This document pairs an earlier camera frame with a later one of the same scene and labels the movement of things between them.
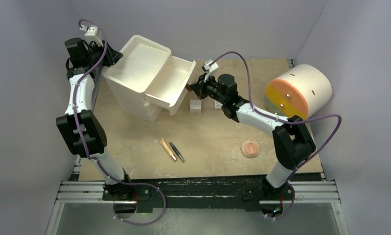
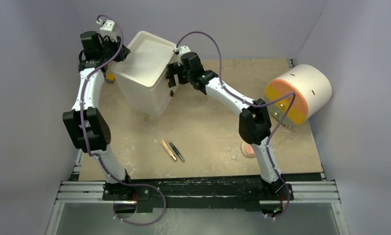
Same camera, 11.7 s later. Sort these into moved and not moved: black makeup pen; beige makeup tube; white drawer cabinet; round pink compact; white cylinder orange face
Moved: white drawer cabinet
Not moved: round pink compact; black makeup pen; white cylinder orange face; beige makeup tube
